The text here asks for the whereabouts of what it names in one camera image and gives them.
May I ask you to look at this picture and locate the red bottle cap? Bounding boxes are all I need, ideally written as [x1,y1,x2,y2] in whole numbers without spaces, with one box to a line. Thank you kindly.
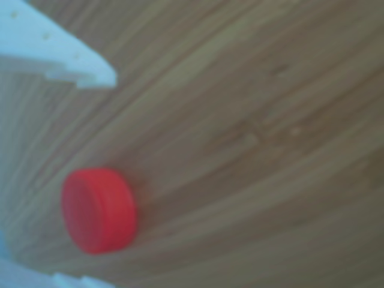
[61,167,139,256]

